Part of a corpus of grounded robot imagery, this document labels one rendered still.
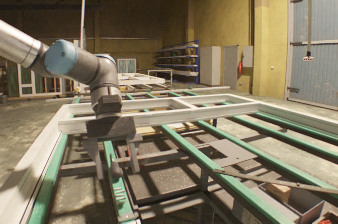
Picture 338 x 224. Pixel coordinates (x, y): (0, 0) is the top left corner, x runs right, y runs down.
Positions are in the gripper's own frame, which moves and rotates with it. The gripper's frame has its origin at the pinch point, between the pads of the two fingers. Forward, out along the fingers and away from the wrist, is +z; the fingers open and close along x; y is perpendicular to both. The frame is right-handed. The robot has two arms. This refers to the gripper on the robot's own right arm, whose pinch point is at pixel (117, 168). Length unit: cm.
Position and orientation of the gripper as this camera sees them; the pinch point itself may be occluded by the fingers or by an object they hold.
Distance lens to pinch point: 52.7
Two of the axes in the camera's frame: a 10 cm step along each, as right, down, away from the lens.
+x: -9.1, 0.7, -4.2
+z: 2.6, 8.7, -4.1
